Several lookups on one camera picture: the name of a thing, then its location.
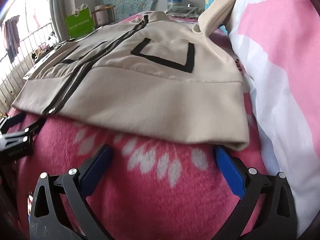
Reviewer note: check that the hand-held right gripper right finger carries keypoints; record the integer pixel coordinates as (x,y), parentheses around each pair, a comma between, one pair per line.
(231,172)

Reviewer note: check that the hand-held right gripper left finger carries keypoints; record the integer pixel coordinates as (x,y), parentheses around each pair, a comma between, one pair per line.
(96,166)

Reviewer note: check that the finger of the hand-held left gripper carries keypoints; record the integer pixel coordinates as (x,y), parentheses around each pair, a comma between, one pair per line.
(13,121)
(37,127)

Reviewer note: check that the beige zip jacket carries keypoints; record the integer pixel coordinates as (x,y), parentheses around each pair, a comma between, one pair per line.
(150,87)

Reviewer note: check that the dark hanging clothes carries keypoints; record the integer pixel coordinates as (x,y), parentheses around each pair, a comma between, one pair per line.
(11,35)

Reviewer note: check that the pink floral fleece blanket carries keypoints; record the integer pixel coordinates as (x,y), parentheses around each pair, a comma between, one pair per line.
(150,205)

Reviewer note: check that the balcony railing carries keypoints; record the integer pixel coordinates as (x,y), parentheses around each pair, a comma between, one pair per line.
(22,47)

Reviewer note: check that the red hanging cloth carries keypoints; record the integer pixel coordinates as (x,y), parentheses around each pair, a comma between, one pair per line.
(37,17)

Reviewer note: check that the green paper shopping bag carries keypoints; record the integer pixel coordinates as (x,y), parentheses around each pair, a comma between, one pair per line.
(78,25)

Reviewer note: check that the grey curtain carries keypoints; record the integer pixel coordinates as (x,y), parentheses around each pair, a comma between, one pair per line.
(60,10)

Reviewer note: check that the printed white pink blue duvet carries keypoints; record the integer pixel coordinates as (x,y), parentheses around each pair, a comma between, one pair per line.
(275,55)

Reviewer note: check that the white round box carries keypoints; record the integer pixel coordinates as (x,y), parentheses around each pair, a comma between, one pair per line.
(101,15)

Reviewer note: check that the wooden stool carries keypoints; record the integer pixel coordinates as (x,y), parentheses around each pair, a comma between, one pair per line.
(111,12)

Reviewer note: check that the dark green patterned cushion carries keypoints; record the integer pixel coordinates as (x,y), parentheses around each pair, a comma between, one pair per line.
(185,12)

